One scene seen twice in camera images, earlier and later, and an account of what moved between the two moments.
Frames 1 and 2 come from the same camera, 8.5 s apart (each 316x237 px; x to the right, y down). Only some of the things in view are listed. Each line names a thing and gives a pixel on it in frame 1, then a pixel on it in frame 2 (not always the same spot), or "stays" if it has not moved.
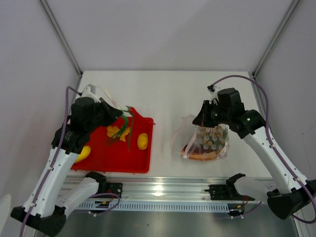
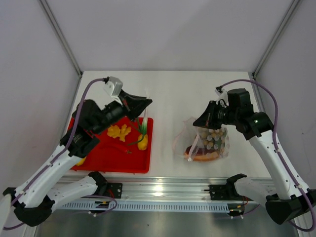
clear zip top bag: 194,141 stays
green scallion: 126,125 → 142,129
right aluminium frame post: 282,26 stays
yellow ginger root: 111,131 stays
